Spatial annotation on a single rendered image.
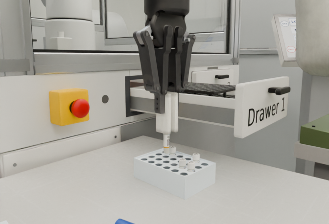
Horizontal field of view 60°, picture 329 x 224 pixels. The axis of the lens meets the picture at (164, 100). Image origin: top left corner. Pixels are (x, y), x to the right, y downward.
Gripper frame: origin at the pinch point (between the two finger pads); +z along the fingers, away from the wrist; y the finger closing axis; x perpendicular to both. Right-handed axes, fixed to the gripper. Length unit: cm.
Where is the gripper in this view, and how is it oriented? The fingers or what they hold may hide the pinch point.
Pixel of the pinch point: (167, 112)
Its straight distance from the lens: 49.8
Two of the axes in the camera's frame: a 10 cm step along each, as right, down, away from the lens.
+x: -7.2, -1.0, 6.8
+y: 6.9, -1.2, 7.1
